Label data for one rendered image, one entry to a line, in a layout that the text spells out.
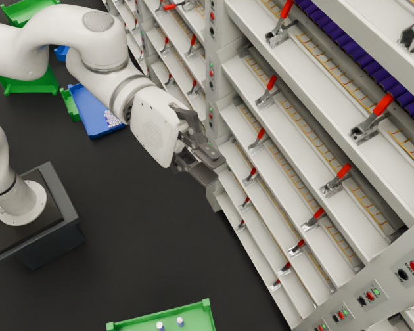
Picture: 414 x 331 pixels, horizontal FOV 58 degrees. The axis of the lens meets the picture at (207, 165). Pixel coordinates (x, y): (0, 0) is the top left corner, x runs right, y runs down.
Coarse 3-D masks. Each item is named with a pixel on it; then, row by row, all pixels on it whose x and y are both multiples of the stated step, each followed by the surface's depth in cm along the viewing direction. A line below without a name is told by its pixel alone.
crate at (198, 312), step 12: (204, 300) 109; (168, 312) 111; (180, 312) 114; (192, 312) 114; (204, 312) 114; (108, 324) 105; (120, 324) 109; (132, 324) 112; (144, 324) 112; (168, 324) 112; (192, 324) 112; (204, 324) 112
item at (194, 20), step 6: (174, 0) 115; (180, 0) 114; (180, 6) 113; (180, 12) 115; (186, 12) 111; (192, 12) 110; (198, 12) 110; (186, 18) 111; (192, 18) 109; (198, 18) 109; (192, 24) 108; (198, 24) 108; (204, 24) 107; (192, 30) 113; (198, 30) 107; (204, 30) 100; (198, 36) 108; (204, 36) 102; (204, 42) 104
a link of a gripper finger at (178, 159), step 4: (184, 148) 60; (184, 152) 60; (188, 152) 60; (172, 156) 59; (176, 156) 59; (180, 156) 59; (184, 156) 60; (188, 156) 60; (192, 156) 60; (176, 160) 59; (180, 160) 58; (192, 160) 60; (196, 160) 60; (180, 164) 59; (184, 164) 58; (184, 168) 59; (188, 168) 58; (188, 172) 58
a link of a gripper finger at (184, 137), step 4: (180, 132) 56; (188, 132) 56; (180, 136) 56; (184, 136) 55; (188, 136) 55; (204, 136) 56; (180, 140) 56; (184, 140) 55; (188, 140) 55; (192, 140) 55; (188, 144) 55; (192, 144) 55; (196, 144) 54; (192, 148) 55; (196, 148) 55
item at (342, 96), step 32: (224, 0) 83; (256, 0) 80; (288, 0) 68; (256, 32) 77; (288, 32) 74; (320, 32) 70; (288, 64) 72; (320, 64) 69; (352, 64) 65; (320, 96) 67; (352, 96) 65; (384, 96) 56; (352, 128) 60; (384, 128) 61; (352, 160) 65; (384, 160) 59; (384, 192) 59
